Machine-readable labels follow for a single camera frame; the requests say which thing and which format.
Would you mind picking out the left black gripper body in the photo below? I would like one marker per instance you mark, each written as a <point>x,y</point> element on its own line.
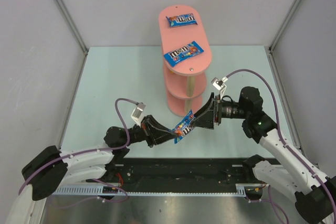
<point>147,130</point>

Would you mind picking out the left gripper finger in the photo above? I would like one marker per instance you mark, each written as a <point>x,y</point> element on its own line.
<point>152,122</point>
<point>163,137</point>

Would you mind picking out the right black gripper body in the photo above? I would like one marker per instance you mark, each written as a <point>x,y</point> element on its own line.
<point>217,112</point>

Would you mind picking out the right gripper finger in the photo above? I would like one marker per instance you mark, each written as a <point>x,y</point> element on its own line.
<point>205,121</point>
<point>207,110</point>

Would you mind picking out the blue white candy bar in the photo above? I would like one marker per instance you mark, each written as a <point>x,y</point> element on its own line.
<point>184,127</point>

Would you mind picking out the blue M&M bag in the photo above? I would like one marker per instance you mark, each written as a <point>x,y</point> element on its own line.
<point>181,54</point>
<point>181,20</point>

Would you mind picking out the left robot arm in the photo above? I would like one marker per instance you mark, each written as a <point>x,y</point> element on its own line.
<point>52,167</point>

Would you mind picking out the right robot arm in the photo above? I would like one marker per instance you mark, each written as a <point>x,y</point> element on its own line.
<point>311,190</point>

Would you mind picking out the pink tiered shelf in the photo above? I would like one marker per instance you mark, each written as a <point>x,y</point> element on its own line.
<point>184,88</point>

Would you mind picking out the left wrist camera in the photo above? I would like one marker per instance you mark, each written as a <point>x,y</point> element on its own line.
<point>137,115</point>

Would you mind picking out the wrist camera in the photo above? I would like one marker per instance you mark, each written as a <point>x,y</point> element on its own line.
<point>220,85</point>
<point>137,115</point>

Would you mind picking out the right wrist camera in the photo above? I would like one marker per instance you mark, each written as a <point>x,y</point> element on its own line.
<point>220,85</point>

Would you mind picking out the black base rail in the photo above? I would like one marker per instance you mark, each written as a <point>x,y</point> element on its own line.
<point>177,171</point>

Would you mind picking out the slotted cable duct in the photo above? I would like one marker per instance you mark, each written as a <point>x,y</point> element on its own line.
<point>186,189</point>

